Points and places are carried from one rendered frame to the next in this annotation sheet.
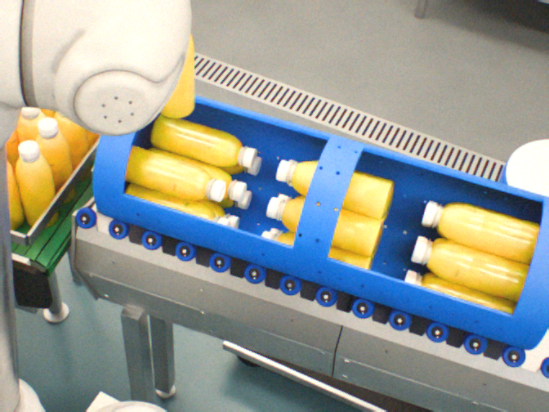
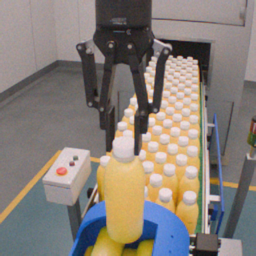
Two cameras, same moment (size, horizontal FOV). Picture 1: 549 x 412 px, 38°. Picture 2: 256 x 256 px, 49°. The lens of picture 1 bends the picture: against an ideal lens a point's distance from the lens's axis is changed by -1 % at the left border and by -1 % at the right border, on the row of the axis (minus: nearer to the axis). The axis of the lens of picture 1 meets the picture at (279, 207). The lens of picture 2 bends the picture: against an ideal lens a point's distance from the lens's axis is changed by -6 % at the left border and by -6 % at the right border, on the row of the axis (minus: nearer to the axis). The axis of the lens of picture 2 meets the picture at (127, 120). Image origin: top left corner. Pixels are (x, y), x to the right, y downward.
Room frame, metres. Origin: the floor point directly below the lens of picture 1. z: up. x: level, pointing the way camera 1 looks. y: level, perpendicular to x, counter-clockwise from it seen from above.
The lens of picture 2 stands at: (1.13, -0.18, 1.71)
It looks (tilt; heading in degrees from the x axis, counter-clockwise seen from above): 28 degrees down; 88
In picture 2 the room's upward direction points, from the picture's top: straight up
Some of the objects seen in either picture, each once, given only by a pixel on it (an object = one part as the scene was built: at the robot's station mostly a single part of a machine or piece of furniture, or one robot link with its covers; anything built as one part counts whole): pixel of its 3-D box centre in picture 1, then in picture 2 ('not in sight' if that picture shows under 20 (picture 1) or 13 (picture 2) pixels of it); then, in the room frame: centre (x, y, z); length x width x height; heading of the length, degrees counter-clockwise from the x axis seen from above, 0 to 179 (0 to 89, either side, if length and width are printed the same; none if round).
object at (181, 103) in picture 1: (174, 64); (125, 195); (1.14, 0.21, 1.34); 0.07 x 0.07 x 0.20
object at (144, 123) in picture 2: not in sight; (150, 117); (1.17, 0.20, 1.50); 0.03 x 0.01 x 0.05; 166
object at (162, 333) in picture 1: (162, 335); not in sight; (1.23, 0.29, 0.31); 0.06 x 0.06 x 0.63; 76
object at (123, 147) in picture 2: not in sight; (124, 147); (1.14, 0.22, 1.45); 0.04 x 0.04 x 0.02
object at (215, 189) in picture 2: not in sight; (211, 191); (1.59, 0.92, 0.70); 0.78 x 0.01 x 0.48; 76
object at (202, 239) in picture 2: not in sight; (203, 251); (1.38, 0.36, 0.95); 0.10 x 0.07 x 0.10; 166
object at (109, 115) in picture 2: not in sight; (110, 129); (1.11, 0.22, 1.48); 0.03 x 0.01 x 0.07; 76
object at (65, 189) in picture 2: not in sight; (69, 175); (0.95, 0.64, 1.05); 0.20 x 0.10 x 0.10; 76
